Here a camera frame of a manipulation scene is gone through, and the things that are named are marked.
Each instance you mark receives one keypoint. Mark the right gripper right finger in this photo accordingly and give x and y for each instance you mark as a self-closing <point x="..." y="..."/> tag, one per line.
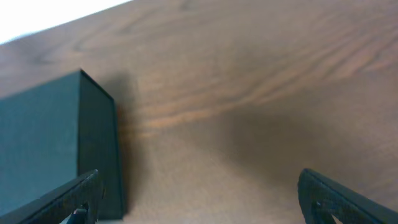
<point x="323" y="200"/>

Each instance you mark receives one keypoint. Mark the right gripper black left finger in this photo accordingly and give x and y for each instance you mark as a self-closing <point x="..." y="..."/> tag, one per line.
<point x="78" y="200"/>

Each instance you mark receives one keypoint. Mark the black gift box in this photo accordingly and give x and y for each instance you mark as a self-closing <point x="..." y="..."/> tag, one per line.
<point x="54" y="132"/>

